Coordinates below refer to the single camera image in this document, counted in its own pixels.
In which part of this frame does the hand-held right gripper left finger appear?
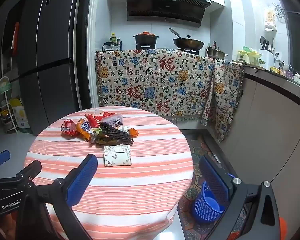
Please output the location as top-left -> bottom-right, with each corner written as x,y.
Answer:
15,154 -> 98,240

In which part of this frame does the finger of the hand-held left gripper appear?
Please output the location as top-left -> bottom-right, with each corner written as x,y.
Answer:
0,150 -> 11,173
14,159 -> 42,189

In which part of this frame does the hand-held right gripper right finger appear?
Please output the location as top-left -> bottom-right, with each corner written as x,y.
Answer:
199,156 -> 282,240

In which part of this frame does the blue plastic wastebasket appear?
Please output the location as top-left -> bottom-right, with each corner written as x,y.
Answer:
194,172 -> 237,224

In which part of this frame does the floral tissue pack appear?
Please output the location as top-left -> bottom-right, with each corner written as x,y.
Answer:
104,145 -> 132,167

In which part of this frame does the clear pastry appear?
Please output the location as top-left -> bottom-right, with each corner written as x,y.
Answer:
90,127 -> 103,143

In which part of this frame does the round red snack packet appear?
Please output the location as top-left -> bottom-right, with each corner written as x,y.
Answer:
61,119 -> 78,139

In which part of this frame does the long red snack wrapper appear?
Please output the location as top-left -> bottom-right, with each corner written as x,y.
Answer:
84,114 -> 100,128

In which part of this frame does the red plastic bag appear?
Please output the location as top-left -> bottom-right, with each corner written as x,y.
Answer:
94,113 -> 115,122

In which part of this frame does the clear plastic box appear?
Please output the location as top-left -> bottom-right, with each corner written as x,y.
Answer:
101,114 -> 123,128

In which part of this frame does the yellow orange snack packet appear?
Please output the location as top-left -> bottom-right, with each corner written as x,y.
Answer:
119,124 -> 139,138

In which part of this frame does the patterned floor mat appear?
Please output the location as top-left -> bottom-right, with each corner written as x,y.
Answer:
177,134 -> 248,240

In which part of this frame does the yellow cardboard box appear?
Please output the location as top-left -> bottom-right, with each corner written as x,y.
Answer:
9,97 -> 33,133

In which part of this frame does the orange striped tablecloth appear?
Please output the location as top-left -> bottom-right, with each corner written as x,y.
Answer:
24,107 -> 193,240

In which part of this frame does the white storage rack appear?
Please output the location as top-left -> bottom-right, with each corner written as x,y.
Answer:
0,76 -> 18,134

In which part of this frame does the beige base cabinet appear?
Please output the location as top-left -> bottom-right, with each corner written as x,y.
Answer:
207,64 -> 300,230

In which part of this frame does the small printed blanket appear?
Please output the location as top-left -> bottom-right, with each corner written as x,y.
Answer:
200,58 -> 245,143

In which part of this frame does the large printed blanket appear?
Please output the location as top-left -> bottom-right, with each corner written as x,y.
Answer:
94,48 -> 215,128

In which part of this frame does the dark grey refrigerator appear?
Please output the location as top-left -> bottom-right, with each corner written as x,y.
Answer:
1,0 -> 87,135

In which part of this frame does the red hanging cloth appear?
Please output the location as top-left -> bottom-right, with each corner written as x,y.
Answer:
11,22 -> 20,55

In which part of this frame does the steel cooking pot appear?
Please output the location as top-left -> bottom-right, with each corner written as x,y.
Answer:
205,45 -> 228,58

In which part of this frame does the yellow green food container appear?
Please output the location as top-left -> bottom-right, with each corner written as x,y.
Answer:
236,46 -> 263,64

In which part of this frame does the white knife block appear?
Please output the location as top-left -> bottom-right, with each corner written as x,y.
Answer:
259,36 -> 275,69

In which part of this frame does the dark wok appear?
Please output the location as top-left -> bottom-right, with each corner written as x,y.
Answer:
172,35 -> 205,50

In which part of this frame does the black gas stove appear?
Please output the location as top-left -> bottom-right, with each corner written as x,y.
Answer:
135,44 -> 199,55

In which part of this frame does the metal ladle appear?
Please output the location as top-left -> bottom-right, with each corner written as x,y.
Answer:
168,27 -> 183,40

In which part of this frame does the black clay pot red lid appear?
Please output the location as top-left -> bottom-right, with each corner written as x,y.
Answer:
133,32 -> 160,49

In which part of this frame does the hanging paper bag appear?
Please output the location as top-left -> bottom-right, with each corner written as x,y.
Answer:
264,7 -> 277,30

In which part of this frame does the black range hood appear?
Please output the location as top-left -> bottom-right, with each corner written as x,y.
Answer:
125,0 -> 212,28

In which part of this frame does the metal wire trivet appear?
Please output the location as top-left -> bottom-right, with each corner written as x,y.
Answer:
272,2 -> 300,18

